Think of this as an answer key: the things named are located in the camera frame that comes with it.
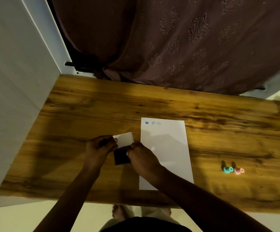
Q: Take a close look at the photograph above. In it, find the white paper sheet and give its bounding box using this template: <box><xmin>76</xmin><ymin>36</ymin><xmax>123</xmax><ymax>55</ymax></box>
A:
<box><xmin>139</xmin><ymin>117</ymin><xmax>194</xmax><ymax>191</ymax></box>

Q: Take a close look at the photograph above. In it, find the person's foot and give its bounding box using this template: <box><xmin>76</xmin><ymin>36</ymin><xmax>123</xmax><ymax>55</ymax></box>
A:
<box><xmin>154</xmin><ymin>208</ymin><xmax>172</xmax><ymax>216</ymax></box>
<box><xmin>112</xmin><ymin>204</ymin><xmax>132</xmax><ymax>221</ymax></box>

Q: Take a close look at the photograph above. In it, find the brown patterned curtain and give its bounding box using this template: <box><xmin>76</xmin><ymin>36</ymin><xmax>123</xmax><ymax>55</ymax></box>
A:
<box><xmin>50</xmin><ymin>0</ymin><xmax>280</xmax><ymax>95</ymax></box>

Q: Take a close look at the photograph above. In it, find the person's right forearm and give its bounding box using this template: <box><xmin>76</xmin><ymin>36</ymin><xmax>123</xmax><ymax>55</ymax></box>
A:
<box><xmin>152</xmin><ymin>167</ymin><xmax>269</xmax><ymax>232</ymax></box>

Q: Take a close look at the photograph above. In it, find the pink stamp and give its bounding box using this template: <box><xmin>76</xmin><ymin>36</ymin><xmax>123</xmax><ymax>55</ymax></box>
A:
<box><xmin>231</xmin><ymin>162</ymin><xmax>245</xmax><ymax>175</ymax></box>

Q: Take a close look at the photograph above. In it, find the person's left forearm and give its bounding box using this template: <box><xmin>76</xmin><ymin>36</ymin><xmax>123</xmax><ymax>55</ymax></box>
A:
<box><xmin>33</xmin><ymin>165</ymin><xmax>101</xmax><ymax>232</ymax></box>

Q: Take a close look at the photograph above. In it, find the person's left foot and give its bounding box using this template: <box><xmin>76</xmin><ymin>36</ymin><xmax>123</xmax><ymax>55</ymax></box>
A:
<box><xmin>112</xmin><ymin>204</ymin><xmax>132</xmax><ymax>221</ymax></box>

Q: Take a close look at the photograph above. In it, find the person's right foot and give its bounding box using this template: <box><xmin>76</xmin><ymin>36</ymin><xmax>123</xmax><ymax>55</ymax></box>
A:
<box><xmin>154</xmin><ymin>208</ymin><xmax>172</xmax><ymax>216</ymax></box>

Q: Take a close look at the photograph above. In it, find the white ink pad lid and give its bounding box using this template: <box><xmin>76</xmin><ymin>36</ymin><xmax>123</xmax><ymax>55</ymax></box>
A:
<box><xmin>113</xmin><ymin>132</ymin><xmax>134</xmax><ymax>148</ymax></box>

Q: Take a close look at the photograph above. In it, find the person's black garment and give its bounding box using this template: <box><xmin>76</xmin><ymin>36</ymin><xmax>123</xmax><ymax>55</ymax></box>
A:
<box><xmin>101</xmin><ymin>216</ymin><xmax>193</xmax><ymax>232</ymax></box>

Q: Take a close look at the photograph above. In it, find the white window frame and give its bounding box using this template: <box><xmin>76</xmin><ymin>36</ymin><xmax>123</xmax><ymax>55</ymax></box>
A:
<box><xmin>19</xmin><ymin>0</ymin><xmax>79</xmax><ymax>75</ymax></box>

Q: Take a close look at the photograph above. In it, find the black ink pad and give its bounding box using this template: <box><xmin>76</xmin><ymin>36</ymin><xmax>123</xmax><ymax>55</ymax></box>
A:
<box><xmin>114</xmin><ymin>147</ymin><xmax>132</xmax><ymax>166</ymax></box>

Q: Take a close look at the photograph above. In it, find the black window rail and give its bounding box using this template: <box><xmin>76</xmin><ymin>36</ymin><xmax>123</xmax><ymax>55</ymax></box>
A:
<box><xmin>65</xmin><ymin>61</ymin><xmax>94</xmax><ymax>73</ymax></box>

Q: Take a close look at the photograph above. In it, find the teal stamp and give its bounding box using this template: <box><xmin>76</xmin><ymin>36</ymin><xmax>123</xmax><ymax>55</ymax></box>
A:
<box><xmin>221</xmin><ymin>161</ymin><xmax>234</xmax><ymax>174</ymax></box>

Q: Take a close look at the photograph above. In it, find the person's right hand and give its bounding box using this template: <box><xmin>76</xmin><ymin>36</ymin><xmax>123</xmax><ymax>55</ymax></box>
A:
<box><xmin>126</xmin><ymin>142</ymin><xmax>167</xmax><ymax>185</ymax></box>

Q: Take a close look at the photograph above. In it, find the person's left hand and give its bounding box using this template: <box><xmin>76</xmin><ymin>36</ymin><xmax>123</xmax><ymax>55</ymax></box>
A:
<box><xmin>85</xmin><ymin>135</ymin><xmax>119</xmax><ymax>172</ymax></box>

